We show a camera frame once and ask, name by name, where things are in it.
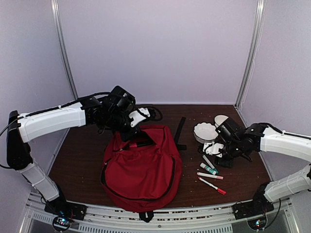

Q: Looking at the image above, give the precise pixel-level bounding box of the white pen red cap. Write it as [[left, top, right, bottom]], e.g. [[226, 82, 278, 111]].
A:
[[198, 177, 226, 195]]

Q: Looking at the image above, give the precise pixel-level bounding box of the white green glue stick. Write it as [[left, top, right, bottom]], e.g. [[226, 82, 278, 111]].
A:
[[200, 163, 218, 175]]

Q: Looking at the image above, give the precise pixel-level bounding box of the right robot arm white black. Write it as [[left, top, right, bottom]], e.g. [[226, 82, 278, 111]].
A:
[[216, 118, 311, 215]]

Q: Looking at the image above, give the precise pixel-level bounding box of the white pen pink cap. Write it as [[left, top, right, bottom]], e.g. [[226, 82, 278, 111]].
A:
[[196, 172, 224, 180]]

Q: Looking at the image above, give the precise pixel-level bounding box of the dark blue dotted bowl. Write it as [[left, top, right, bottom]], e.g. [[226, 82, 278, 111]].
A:
[[214, 115, 229, 128]]

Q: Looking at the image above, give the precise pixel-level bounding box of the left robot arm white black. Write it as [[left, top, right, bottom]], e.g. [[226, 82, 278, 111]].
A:
[[2, 89, 150, 216]]

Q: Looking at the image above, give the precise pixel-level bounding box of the right aluminium corner post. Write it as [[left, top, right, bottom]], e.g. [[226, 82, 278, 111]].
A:
[[235, 0, 266, 110]]

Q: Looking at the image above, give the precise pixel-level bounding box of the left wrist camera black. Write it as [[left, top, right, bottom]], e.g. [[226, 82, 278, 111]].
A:
[[129, 108, 151, 128]]

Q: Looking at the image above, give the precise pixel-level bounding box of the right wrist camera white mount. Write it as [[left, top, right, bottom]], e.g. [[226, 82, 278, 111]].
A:
[[198, 142, 224, 158]]

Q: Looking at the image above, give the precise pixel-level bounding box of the aluminium front rail frame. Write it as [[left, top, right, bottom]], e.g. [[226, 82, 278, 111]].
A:
[[17, 191, 303, 233]]

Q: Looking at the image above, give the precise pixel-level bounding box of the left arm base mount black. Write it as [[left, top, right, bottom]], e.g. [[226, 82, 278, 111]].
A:
[[44, 192, 87, 220]]

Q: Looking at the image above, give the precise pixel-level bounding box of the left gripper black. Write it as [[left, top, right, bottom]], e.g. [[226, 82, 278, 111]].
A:
[[105, 109, 141, 142]]

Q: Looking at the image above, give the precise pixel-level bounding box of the red backpack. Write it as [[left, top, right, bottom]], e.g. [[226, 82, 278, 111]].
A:
[[100, 117, 187, 223]]

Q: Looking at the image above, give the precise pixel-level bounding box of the white black marker teal cap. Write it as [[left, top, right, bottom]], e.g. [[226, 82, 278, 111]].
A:
[[202, 155, 215, 169]]

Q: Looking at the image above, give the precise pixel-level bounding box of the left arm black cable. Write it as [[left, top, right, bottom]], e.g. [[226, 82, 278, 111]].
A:
[[0, 91, 163, 169]]

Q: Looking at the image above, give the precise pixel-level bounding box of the aluminium corner post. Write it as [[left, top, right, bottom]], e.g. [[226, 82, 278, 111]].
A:
[[235, 0, 266, 110], [51, 0, 78, 100]]

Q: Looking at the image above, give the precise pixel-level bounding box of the white scalloped bowl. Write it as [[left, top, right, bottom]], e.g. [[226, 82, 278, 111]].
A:
[[193, 122, 218, 144]]

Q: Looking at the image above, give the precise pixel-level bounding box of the pink highlighter marker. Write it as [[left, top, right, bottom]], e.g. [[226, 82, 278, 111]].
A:
[[128, 140, 153, 148]]

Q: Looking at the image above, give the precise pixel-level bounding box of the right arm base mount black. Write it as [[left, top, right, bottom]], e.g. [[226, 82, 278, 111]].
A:
[[232, 198, 274, 220]]

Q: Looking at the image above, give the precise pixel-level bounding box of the left aluminium corner post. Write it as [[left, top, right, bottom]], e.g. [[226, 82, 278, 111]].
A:
[[51, 0, 78, 100]]

